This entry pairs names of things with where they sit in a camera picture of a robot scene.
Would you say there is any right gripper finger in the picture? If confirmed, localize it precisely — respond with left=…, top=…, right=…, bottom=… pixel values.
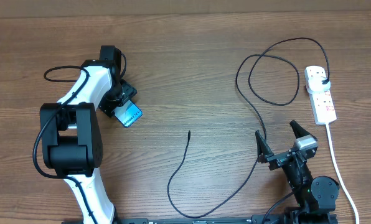
left=289, top=120, right=313, bottom=139
left=255, top=131, right=274, bottom=163

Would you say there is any blue Samsung Galaxy smartphone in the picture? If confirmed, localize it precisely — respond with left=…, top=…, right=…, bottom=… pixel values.
left=113, top=100, right=143, bottom=128

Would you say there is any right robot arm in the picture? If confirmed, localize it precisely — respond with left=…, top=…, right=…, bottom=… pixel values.
left=251, top=120, right=340, bottom=224

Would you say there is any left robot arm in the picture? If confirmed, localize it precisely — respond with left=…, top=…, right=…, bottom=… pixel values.
left=32, top=45, right=143, bottom=223

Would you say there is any white charger plug adapter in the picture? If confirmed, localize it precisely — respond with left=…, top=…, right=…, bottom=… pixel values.
left=306, top=77, right=331, bottom=94

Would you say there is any white power strip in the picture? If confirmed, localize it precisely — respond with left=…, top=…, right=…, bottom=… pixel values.
left=304, top=65, right=337, bottom=125

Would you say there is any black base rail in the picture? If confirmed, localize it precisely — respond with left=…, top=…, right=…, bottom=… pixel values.
left=60, top=213, right=339, bottom=224

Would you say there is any white power strip cord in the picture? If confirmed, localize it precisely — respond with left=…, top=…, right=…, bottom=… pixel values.
left=324, top=123, right=360, bottom=224

